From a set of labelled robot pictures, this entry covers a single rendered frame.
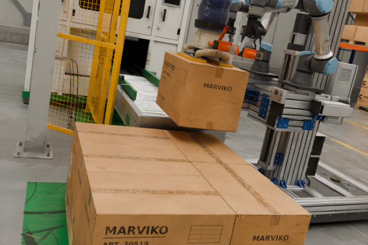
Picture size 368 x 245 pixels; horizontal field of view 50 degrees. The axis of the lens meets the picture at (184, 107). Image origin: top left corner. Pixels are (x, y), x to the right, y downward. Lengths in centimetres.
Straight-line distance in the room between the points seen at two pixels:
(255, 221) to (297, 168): 145
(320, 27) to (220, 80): 68
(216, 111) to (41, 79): 155
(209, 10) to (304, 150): 133
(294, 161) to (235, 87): 94
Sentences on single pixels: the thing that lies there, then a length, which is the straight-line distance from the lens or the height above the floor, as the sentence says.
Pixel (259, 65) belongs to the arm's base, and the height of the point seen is 109.
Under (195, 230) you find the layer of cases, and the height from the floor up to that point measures 47.
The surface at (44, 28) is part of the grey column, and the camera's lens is 332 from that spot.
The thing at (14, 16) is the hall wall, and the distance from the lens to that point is 1138.
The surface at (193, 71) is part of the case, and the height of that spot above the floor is 103.
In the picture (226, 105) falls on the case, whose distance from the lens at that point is 248.
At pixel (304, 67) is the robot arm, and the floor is 116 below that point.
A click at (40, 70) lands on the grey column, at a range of 336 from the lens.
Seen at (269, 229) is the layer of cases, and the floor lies 47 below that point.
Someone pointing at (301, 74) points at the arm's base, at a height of 111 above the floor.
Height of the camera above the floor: 128
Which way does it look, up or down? 12 degrees down
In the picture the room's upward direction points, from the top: 11 degrees clockwise
